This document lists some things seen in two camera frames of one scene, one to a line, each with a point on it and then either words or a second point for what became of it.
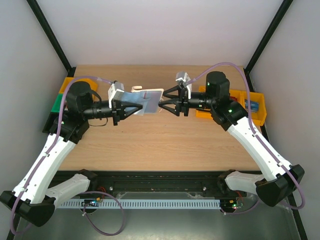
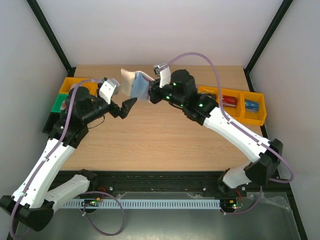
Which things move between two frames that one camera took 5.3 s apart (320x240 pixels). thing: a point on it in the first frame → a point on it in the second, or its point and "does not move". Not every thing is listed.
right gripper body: x=183 y=101 → x=153 y=92
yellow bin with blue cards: x=258 y=108 does not move
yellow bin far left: x=93 y=83 does not move
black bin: x=51 y=126 does not move
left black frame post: x=51 y=38 does not move
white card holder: x=148 y=99 → x=135 y=84
